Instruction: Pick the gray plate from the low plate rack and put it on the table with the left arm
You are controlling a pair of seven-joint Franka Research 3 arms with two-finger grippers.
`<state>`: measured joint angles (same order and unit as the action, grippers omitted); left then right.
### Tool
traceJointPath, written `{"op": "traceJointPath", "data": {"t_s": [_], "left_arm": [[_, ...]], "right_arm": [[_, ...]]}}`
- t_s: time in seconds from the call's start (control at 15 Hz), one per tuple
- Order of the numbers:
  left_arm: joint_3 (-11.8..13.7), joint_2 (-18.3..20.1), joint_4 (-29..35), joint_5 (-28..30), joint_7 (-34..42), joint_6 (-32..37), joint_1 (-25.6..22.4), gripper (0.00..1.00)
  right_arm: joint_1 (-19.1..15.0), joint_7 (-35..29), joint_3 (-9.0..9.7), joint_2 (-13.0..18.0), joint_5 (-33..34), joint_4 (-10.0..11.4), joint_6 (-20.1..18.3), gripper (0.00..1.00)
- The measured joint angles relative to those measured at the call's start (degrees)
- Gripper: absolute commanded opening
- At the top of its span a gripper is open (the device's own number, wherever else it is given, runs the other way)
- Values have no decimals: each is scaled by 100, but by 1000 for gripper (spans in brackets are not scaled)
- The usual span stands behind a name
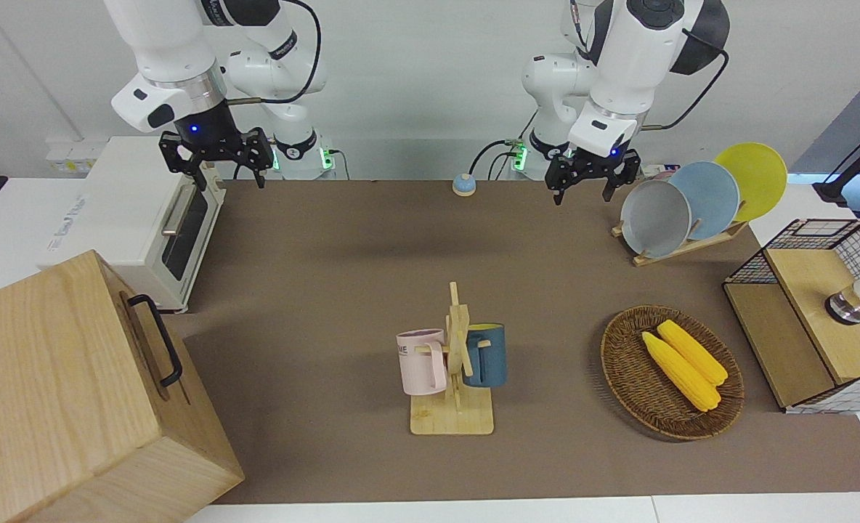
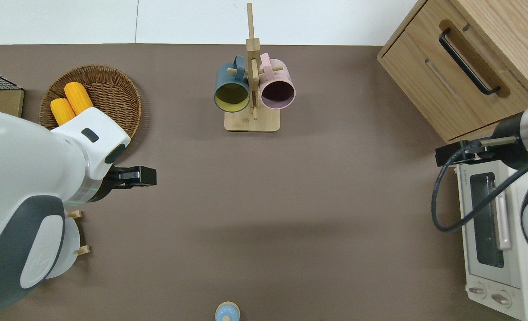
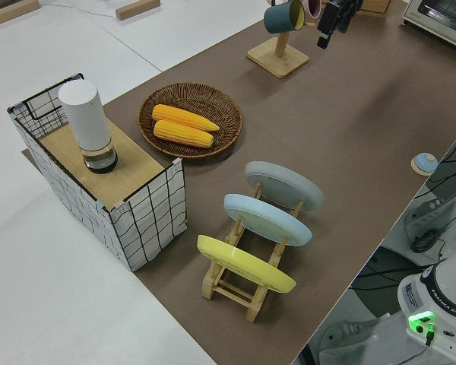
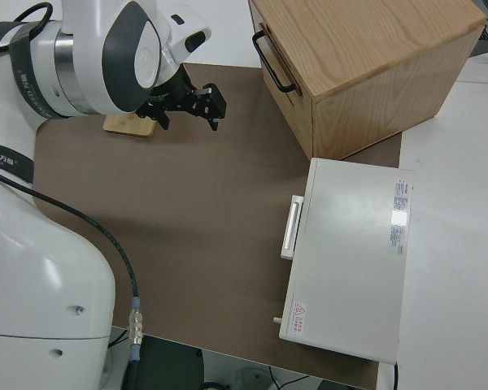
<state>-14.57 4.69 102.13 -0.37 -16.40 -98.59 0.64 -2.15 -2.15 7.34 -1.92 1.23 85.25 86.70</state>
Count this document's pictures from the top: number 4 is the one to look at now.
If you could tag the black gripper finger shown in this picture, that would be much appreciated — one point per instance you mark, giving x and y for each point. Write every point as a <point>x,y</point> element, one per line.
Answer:
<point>216,107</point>
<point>159,118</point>

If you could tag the brown table mat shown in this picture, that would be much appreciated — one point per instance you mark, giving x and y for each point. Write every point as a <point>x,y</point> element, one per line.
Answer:
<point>195,211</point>

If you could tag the wooden box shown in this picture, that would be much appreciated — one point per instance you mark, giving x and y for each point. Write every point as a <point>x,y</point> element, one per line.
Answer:
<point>370,69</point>

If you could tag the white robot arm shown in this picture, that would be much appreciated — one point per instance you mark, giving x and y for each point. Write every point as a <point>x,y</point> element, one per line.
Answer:
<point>24,264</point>

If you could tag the white toaster oven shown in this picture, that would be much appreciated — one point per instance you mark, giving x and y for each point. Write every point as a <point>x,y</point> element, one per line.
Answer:
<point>345,252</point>

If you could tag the wooden mug rack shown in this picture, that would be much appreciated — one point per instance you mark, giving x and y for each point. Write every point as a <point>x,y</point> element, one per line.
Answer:
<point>126,126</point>

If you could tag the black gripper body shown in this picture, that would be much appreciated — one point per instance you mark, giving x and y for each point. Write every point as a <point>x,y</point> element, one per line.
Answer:
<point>179,95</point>

